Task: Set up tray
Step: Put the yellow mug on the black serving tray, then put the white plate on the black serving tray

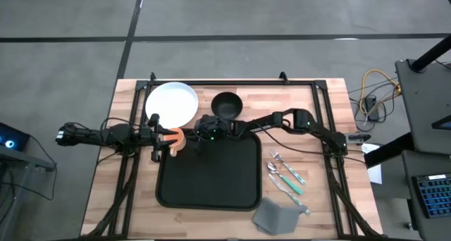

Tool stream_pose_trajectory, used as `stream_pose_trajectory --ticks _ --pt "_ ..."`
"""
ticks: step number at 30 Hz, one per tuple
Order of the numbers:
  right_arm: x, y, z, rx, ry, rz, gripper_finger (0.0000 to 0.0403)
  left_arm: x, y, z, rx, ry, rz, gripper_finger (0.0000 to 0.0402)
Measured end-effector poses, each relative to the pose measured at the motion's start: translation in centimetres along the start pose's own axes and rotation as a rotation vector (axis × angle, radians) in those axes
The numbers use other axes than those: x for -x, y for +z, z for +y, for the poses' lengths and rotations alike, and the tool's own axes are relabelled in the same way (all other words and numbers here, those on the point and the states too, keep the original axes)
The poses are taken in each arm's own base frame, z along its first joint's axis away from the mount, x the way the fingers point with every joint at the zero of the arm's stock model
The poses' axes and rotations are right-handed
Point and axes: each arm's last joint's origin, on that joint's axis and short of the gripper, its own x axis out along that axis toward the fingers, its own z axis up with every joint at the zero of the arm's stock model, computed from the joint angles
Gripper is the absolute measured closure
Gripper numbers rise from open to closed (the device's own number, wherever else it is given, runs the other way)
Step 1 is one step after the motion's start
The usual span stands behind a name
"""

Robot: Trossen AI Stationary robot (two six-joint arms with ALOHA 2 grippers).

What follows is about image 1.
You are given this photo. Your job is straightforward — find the black power adapter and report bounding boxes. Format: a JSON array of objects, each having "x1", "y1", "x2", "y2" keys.
[{"x1": 364, "y1": 95, "x2": 381, "y2": 123}]

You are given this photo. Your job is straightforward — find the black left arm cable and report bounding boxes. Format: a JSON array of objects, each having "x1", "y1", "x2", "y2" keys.
[{"x1": 100, "y1": 116, "x2": 144, "y2": 129}]

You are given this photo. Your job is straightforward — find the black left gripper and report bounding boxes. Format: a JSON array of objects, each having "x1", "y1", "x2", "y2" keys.
[{"x1": 139, "y1": 113, "x2": 180, "y2": 163}]

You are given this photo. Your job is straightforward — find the black aluminium table frame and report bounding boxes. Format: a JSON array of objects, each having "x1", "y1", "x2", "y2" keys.
[{"x1": 80, "y1": 71, "x2": 384, "y2": 240}]

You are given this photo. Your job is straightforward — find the grey cloth napkin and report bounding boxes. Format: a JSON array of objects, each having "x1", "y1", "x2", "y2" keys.
[{"x1": 252, "y1": 197, "x2": 308, "y2": 236}]

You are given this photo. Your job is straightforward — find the black diagonal pole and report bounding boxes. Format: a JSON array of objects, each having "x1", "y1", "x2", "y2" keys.
[{"x1": 410, "y1": 32, "x2": 451, "y2": 73}]

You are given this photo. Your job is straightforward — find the black desk leg bar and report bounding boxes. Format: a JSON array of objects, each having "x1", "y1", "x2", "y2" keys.
[{"x1": 362, "y1": 130, "x2": 415, "y2": 168}]

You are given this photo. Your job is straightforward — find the backlit computer keyboard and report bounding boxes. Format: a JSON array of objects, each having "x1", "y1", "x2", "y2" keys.
[{"x1": 411, "y1": 173, "x2": 451, "y2": 220}]

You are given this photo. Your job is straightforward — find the fork with patterned green handle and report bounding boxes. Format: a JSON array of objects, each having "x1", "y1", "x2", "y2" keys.
[{"x1": 270, "y1": 149, "x2": 307, "y2": 185}]

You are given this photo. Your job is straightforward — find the black plastic serving tray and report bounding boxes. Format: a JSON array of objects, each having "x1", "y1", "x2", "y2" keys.
[{"x1": 155, "y1": 129, "x2": 263, "y2": 212}]

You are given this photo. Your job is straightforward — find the spoon with solid green handle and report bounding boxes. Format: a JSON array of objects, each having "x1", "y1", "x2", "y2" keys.
[{"x1": 266, "y1": 161, "x2": 304, "y2": 196}]

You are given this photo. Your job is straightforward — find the computer with blue light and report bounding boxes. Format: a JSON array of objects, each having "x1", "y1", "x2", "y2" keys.
[{"x1": 0, "y1": 122, "x2": 32, "y2": 152}]

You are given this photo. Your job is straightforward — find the knife with patterned green handle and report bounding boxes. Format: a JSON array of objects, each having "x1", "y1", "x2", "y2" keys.
[{"x1": 268, "y1": 173, "x2": 312, "y2": 216}]

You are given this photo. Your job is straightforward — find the black round bowl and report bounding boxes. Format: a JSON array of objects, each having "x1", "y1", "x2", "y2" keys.
[{"x1": 210, "y1": 91, "x2": 244, "y2": 121}]

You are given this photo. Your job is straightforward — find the orange plastic cup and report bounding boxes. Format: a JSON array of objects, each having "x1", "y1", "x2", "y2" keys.
[{"x1": 163, "y1": 127, "x2": 187, "y2": 158}]

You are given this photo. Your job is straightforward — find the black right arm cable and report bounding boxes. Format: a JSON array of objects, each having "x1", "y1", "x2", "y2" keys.
[{"x1": 252, "y1": 123, "x2": 367, "y2": 164}]

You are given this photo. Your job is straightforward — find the yellow floor cable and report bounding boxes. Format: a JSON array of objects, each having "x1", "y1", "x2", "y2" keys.
[{"x1": 358, "y1": 68, "x2": 402, "y2": 118}]

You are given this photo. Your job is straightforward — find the dark tilted monitor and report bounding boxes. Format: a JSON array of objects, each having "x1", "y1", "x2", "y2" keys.
[{"x1": 431, "y1": 113, "x2": 451, "y2": 131}]

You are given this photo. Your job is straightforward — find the grey computer desk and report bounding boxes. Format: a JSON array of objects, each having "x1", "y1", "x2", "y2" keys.
[{"x1": 0, "y1": 144, "x2": 58, "y2": 241}]

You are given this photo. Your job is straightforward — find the white paper sheet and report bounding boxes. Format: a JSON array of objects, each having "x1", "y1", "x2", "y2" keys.
[{"x1": 361, "y1": 142, "x2": 383, "y2": 185}]

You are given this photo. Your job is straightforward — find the grey keyboard desk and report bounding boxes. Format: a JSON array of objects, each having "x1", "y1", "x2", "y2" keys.
[{"x1": 400, "y1": 149, "x2": 451, "y2": 241}]

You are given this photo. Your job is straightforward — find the white round plate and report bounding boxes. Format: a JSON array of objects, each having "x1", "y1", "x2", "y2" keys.
[{"x1": 144, "y1": 81, "x2": 199, "y2": 130}]

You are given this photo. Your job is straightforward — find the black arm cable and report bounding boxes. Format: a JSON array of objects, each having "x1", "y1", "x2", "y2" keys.
[
  {"x1": 252, "y1": 123, "x2": 367, "y2": 164},
  {"x1": 100, "y1": 116, "x2": 144, "y2": 129}
]

